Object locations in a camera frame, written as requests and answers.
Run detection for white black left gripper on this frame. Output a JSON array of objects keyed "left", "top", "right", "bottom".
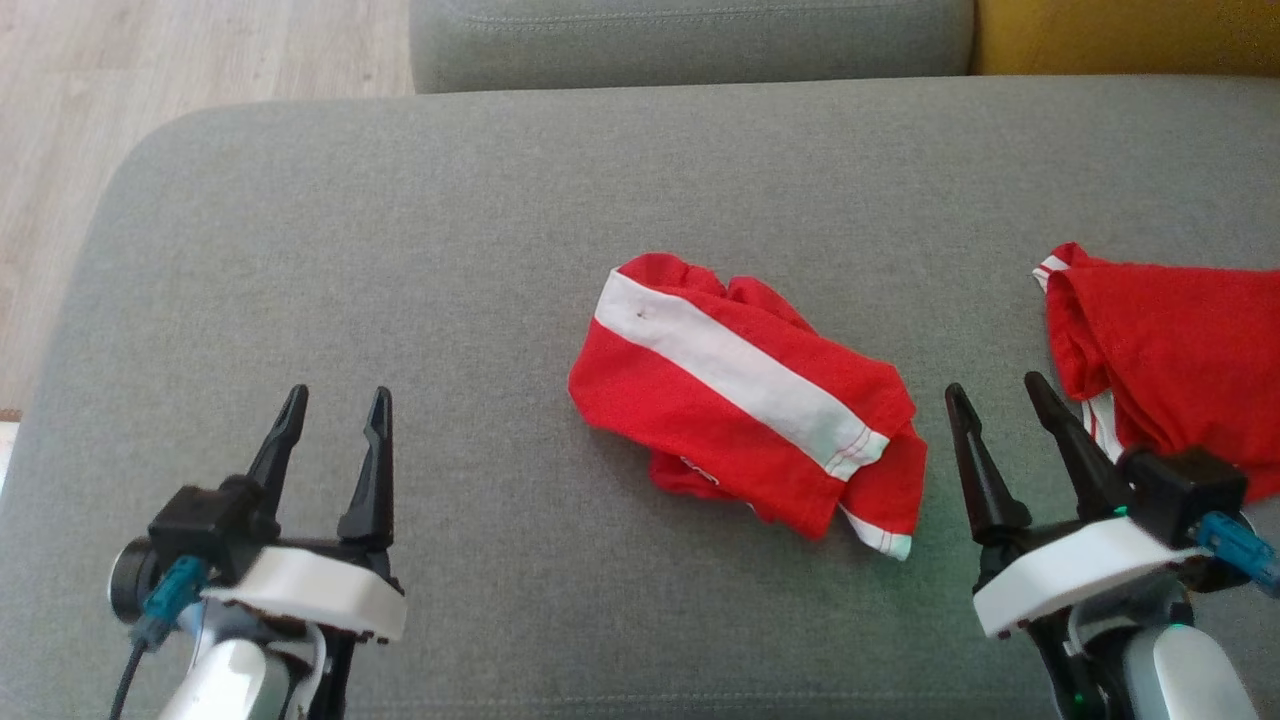
[{"left": 203, "top": 383, "right": 409, "bottom": 720}]

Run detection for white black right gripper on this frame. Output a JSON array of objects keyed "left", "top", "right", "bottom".
[{"left": 944, "top": 371, "right": 1213, "bottom": 720}]

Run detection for red jersey with black lettering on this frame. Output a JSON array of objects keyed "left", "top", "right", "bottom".
[{"left": 1032, "top": 241, "right": 1280, "bottom": 504}]

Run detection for red shorts with white stripe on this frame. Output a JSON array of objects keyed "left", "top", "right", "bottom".
[{"left": 567, "top": 251, "right": 930, "bottom": 562}]

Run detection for large yellow sofa backrest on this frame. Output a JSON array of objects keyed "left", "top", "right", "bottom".
[{"left": 972, "top": 0, "right": 1280, "bottom": 78}]

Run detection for long grey sofa seat cushion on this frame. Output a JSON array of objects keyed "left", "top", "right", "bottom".
[{"left": 409, "top": 0, "right": 977, "bottom": 95}]

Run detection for teal cable connector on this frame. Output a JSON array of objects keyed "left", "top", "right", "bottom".
[
  {"left": 133, "top": 556, "right": 208, "bottom": 648},
  {"left": 1198, "top": 511, "right": 1280, "bottom": 598}
]

